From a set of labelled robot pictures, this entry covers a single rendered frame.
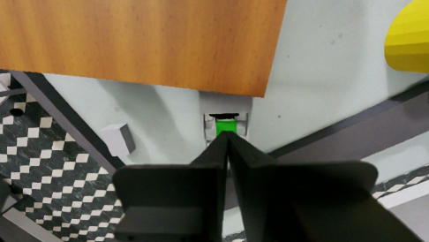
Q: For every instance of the light grey box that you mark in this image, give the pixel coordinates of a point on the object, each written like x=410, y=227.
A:
x=118, y=139

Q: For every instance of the yellow short cylinder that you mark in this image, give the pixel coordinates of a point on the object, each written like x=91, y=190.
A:
x=406, y=46

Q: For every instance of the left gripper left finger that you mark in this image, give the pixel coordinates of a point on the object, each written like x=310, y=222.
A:
x=199, y=184

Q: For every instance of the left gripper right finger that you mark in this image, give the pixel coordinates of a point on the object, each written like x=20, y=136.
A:
x=260, y=188

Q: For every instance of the wooden platform dolly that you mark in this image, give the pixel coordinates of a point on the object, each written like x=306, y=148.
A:
x=223, y=48

